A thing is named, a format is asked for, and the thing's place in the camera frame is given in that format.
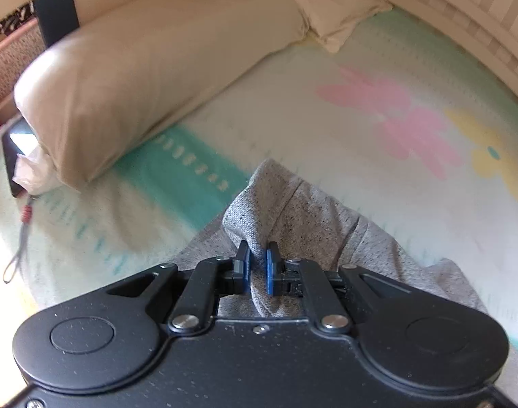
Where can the beige pillow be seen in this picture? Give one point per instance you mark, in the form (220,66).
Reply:
(156,72)

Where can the white wooden headboard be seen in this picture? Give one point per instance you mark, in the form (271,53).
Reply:
(467,12)

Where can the pink patterned cloth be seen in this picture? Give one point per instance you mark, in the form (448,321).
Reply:
(8,68)

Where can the grey pants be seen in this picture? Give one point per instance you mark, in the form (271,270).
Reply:
(310,221)

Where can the black smartphone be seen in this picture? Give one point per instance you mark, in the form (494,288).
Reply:
(13,153)

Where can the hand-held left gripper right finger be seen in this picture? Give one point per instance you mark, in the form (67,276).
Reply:
(270,270)

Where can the white plastic wrapper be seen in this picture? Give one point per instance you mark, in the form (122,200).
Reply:
(33,171)

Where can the floral printed bed sheet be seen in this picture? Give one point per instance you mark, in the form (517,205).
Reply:
(369,144)

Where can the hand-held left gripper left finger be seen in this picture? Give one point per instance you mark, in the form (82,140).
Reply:
(243,268)

